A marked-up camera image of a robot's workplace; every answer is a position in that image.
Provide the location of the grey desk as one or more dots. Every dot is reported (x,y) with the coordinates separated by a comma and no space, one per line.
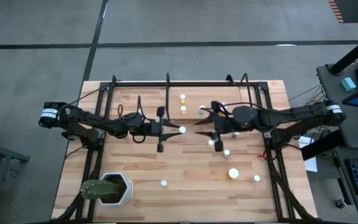
(356,140)

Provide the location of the black caster wheel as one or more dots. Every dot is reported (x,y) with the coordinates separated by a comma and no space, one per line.
(340,203)

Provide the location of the black monitor pole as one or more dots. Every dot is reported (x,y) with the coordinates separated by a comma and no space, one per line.
(353,53)

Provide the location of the white hexagonal plant pot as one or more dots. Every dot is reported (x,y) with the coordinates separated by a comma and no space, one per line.
(128,189)

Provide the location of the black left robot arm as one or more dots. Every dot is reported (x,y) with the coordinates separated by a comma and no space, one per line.
(85,119)

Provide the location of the red tag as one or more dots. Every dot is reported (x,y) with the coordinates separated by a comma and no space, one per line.
(261,156)

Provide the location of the black mat orange stripes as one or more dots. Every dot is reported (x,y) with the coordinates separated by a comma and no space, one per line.
(353,11)

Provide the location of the grey metal bench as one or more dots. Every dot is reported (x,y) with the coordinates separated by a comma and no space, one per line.
(5,151)

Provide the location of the green cactus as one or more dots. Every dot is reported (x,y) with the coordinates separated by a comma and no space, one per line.
(99,189)

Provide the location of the vial with red label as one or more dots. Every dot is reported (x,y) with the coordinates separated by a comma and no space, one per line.
(235,134)

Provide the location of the small white bottle right edge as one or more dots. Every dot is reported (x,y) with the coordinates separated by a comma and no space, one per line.
(256,178)

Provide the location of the yellow medicine bottle white cap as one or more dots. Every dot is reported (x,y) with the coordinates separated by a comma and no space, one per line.
(183,108)
(182,97)
(163,183)

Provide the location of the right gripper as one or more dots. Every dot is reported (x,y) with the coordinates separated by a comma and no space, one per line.
(224,124)

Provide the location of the teal box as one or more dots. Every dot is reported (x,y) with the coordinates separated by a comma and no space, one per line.
(348,84)

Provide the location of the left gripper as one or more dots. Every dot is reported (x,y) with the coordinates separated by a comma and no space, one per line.
(154,129)

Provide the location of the white paper sheet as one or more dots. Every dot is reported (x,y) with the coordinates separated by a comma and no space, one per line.
(311,163)

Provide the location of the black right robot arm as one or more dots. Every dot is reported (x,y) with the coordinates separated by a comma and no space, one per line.
(291,116)

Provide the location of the black aluminium table frame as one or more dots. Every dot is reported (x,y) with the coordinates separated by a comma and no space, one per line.
(135,84)

